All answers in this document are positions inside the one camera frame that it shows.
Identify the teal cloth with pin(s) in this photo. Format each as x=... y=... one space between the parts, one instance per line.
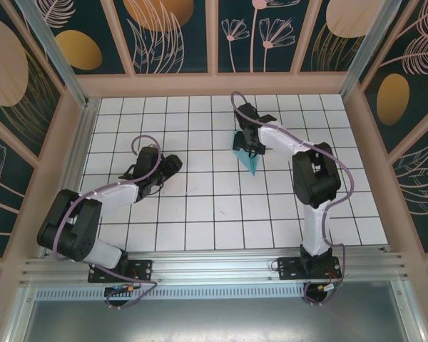
x=251 y=165

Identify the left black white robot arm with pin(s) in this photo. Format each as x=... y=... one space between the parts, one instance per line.
x=75 y=235

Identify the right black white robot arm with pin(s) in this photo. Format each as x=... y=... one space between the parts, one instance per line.
x=315 y=231

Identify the grey metal sheet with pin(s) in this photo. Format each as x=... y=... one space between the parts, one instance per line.
x=214 y=320

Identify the aluminium side rail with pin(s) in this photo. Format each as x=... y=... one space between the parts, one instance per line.
x=78 y=160

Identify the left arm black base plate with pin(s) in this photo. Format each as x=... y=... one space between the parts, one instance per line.
x=142 y=270

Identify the long aluminium mounting rail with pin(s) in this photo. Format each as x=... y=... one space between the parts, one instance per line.
x=214 y=267

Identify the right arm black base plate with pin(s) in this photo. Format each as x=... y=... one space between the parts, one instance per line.
x=289 y=269

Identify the aluminium frame post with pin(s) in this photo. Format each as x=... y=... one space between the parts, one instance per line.
x=57 y=53
x=364 y=53

